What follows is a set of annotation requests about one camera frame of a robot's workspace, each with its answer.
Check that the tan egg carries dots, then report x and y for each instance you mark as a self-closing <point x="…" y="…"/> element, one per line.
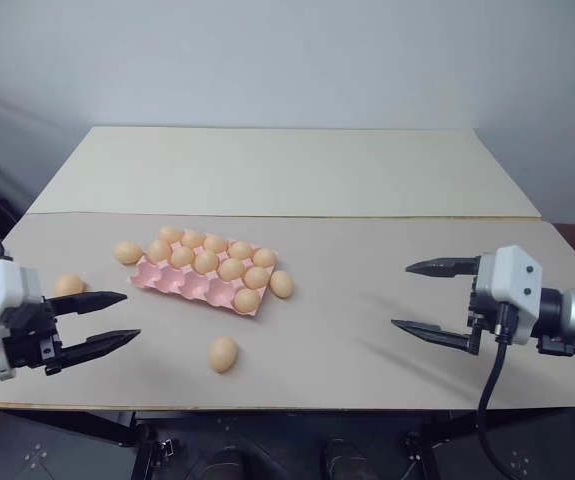
<point x="193" y="239"/>
<point x="247" y="300"/>
<point x="281" y="283"/>
<point x="182" y="256"/>
<point x="231" y="269"/>
<point x="205" y="261"/>
<point x="240" y="249"/>
<point x="265" y="257"/>
<point x="159" y="250"/>
<point x="171" y="233"/>
<point x="128" y="252"/>
<point x="215" y="243"/>
<point x="69" y="285"/>
<point x="223" y="354"/>
<point x="256" y="277"/>

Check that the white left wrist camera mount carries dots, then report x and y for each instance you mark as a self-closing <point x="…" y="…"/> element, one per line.
<point x="3" y="285"/>

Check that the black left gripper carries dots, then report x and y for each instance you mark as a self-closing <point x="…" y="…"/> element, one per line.
<point x="27" y="340"/>

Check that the black table frame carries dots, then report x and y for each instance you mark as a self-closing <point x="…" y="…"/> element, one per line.
<point x="287" y="425"/>

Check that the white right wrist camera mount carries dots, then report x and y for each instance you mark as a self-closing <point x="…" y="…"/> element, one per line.
<point x="509" y="280"/>

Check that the pink egg tray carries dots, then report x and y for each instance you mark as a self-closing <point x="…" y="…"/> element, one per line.
<point x="177" y="285"/>

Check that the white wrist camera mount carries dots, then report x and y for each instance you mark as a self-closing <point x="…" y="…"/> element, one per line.
<point x="3" y="285"/>
<point x="509" y="280"/>

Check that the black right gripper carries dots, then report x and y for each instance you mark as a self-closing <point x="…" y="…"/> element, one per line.
<point x="479" y="315"/>

